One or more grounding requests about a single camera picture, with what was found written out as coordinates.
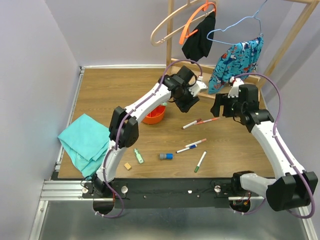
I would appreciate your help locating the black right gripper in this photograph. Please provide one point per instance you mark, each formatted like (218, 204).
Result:
(220, 99)

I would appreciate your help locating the pink cap white marker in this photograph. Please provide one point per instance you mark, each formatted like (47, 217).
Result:
(195, 143)

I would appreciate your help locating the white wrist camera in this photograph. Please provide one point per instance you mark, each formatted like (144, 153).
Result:
(198, 86)
(235, 82)

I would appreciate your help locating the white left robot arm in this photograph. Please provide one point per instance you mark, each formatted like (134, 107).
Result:
(124, 125)

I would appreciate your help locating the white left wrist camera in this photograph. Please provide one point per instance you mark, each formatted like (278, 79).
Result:
(198, 86)

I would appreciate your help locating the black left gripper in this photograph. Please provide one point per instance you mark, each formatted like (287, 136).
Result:
(184, 106)

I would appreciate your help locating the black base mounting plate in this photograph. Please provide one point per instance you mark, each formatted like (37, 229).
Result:
(152, 193)

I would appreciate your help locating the small wooden block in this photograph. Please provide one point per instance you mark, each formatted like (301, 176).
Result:
(127, 166)

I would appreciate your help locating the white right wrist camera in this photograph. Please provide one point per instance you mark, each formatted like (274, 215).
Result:
(235, 82)

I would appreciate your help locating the blue fish pattern garment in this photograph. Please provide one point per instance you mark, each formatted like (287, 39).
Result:
(238, 59)

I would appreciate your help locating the grey blue cylinder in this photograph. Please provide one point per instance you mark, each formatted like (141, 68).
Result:
(166, 156)

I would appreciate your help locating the teal folded cloth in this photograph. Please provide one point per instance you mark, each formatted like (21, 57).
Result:
(86, 142)

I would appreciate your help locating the aluminium frame rail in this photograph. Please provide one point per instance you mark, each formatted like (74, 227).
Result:
(54, 189)

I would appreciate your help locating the brown cap white marker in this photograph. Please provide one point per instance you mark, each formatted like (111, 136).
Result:
(191, 123)

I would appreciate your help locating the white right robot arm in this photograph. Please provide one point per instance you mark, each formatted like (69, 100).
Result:
(292, 186)

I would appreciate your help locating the black hanging garment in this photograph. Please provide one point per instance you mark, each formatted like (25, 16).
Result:
(197, 45)

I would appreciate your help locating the orange plastic hanger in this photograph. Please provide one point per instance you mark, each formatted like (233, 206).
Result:
(210, 6)

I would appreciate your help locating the blue wire hanger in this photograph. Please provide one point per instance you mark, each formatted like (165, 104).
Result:
(244, 29)

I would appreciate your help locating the orange transparent pen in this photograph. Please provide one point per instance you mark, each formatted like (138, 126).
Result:
(207, 121)

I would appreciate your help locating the green cap white marker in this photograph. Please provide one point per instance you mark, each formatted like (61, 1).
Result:
(200, 161)

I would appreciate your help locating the blue cap white marker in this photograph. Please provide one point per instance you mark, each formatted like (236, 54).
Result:
(186, 148)

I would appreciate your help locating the orange round desk organizer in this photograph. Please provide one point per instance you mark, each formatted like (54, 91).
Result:
(155, 116)

